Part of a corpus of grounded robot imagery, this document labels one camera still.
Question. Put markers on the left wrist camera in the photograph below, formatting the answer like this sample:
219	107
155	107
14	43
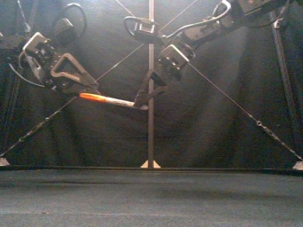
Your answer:
63	31

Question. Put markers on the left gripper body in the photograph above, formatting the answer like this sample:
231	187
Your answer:
39	59

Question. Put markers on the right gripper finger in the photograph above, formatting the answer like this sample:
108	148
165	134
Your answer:
159	87
144	88

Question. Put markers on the grey marker pen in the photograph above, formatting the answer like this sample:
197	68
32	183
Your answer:
113	101

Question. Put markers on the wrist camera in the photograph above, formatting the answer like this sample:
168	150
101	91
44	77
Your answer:
63	31
144	29

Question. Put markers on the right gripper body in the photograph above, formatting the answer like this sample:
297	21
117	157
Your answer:
173	60

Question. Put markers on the small black camera box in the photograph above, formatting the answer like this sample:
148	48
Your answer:
144	29

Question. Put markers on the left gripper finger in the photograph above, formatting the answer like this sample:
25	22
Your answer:
68	88
80	75

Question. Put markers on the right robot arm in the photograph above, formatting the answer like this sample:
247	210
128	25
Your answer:
236	14

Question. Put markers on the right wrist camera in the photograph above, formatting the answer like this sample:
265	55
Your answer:
144	29

